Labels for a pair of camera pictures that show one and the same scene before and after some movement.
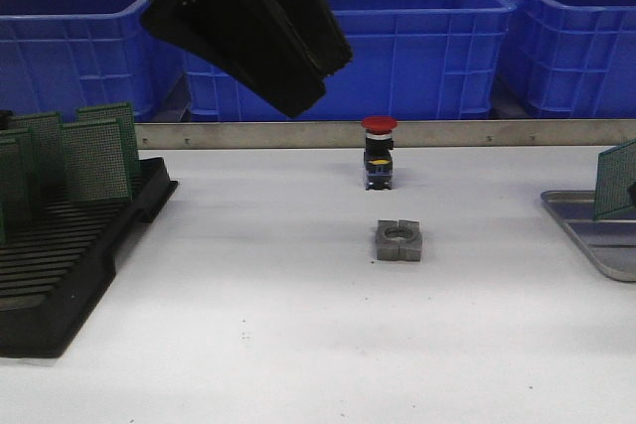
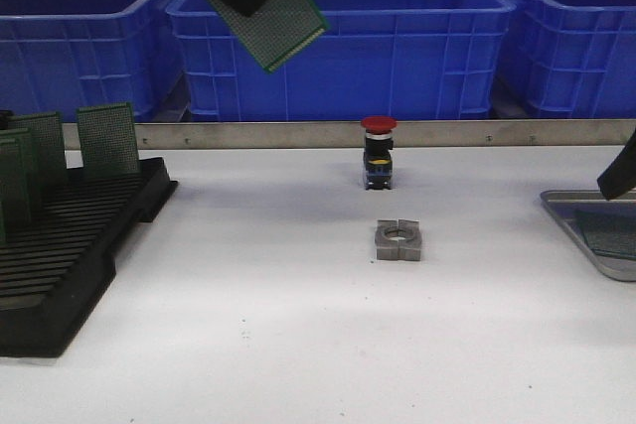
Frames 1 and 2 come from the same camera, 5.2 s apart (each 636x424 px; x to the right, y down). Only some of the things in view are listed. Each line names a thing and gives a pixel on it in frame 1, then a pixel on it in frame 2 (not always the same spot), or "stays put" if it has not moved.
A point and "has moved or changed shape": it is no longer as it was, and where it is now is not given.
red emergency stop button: x=379 y=145 stays put
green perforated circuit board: x=615 y=187 -> x=611 y=233
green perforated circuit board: x=97 y=160 has moved or changed shape
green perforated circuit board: x=116 y=111 stays put
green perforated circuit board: x=16 y=142 stays put
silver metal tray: x=609 y=240 stays put
